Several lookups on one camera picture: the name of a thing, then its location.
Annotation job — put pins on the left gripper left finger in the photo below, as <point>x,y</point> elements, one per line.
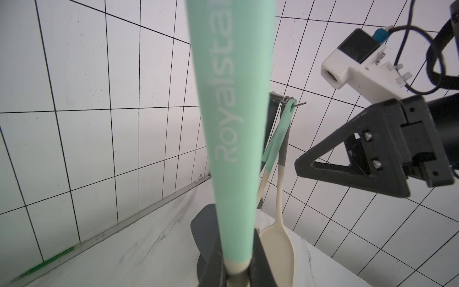
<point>215,270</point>

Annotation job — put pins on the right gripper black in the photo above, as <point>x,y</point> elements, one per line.
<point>390,142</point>

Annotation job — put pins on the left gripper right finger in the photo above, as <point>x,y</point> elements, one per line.
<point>261,275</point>

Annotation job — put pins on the cream spatula green handle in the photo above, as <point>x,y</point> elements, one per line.
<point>232,44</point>

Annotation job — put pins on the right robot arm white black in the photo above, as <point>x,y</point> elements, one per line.
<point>435,70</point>

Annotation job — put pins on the grey kitchen utensil rack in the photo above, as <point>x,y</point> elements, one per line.
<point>204,226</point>

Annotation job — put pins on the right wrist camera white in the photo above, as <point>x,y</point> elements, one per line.
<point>358,63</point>

